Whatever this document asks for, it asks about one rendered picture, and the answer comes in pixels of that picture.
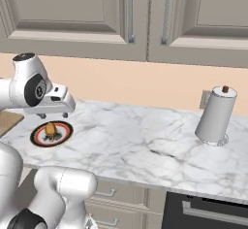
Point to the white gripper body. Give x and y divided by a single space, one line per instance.
56 106

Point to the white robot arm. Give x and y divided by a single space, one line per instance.
19 90

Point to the brown piece of meat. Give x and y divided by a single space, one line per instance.
50 130

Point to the black plate with red rim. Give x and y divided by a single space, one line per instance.
64 132

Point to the wooden cutting board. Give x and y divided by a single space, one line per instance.
7 121

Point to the beige drawer front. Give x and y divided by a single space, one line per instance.
129 218
129 194

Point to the beige cupboard door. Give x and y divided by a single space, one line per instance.
213 13
64 9

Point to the black dishwasher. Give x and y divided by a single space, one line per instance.
174 213

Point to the white paper towel roll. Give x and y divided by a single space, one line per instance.
214 116

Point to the grey wall outlet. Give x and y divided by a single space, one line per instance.
204 99

